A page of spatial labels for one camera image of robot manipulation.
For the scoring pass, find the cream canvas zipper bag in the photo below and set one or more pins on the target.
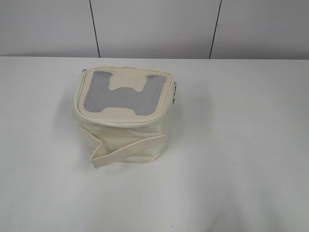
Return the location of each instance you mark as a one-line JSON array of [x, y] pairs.
[[123, 113]]

